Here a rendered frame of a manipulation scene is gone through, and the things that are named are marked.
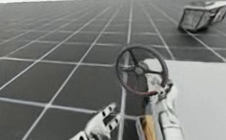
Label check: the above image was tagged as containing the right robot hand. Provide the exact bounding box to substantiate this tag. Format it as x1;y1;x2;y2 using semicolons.
143;72;180;109

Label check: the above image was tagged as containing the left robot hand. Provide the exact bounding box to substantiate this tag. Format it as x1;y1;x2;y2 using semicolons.
83;99;123;140

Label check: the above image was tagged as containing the dark steering wheel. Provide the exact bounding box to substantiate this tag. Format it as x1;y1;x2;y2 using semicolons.
112;42;172;99

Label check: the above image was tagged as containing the grey table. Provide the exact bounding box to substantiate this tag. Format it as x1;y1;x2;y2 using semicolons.
136;55;226;140

